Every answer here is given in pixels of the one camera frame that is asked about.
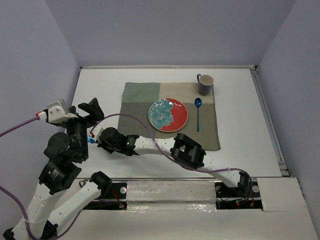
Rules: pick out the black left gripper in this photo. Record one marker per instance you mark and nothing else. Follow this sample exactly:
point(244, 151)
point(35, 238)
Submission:
point(94, 107)

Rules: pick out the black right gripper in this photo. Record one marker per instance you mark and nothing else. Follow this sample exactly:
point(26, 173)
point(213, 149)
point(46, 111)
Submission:
point(101, 142)

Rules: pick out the blue metallic fork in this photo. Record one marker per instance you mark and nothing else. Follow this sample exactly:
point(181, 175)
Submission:
point(91, 139)

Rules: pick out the red floral plate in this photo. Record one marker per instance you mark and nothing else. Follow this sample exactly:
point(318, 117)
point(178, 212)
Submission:
point(168, 115)

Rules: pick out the green beige patchwork cloth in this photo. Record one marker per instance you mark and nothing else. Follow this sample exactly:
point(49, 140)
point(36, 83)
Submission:
point(138, 97)

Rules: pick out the blue metallic spoon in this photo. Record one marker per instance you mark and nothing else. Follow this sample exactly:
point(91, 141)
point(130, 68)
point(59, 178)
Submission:
point(198, 103)

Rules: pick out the purple mug cream inside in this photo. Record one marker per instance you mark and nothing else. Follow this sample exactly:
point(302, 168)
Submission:
point(205, 84)

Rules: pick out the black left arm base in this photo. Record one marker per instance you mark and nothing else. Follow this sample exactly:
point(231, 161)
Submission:
point(111, 198)

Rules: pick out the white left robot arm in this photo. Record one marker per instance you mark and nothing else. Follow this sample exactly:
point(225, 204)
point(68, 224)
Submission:
point(42, 220)

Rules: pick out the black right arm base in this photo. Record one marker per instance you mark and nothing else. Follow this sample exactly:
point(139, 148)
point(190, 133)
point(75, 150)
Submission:
point(234, 199)

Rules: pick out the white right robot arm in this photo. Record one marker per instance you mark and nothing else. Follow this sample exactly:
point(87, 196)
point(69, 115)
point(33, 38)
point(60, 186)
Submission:
point(181, 150)

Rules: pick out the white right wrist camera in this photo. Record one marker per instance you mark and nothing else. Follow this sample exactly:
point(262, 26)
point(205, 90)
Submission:
point(96, 132)

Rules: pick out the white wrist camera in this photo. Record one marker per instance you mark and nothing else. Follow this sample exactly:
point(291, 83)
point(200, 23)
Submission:
point(96, 132)
point(56, 113)

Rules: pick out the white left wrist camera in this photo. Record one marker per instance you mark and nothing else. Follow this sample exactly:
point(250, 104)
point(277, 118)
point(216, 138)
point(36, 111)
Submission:
point(56, 113)

